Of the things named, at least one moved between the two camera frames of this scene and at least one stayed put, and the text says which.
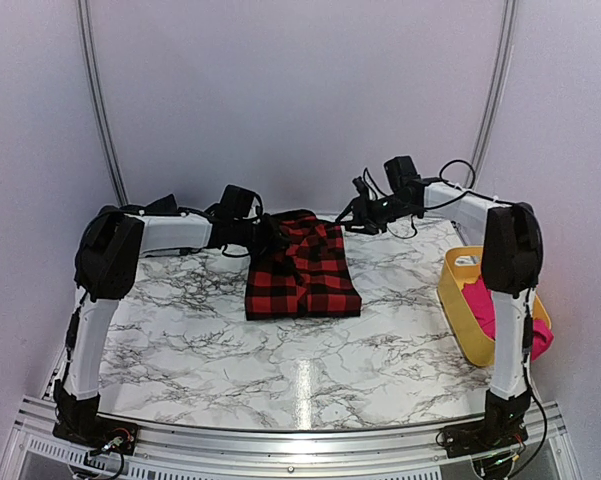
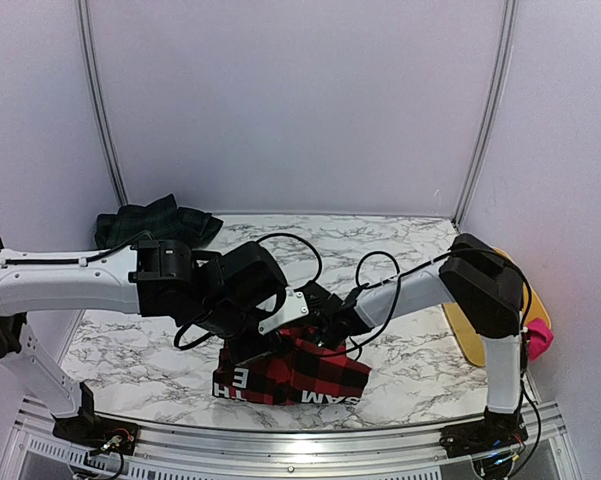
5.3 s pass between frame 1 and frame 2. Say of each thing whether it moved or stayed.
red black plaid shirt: moved
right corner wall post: stayed
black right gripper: moved
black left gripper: moved
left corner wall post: stayed
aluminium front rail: stayed
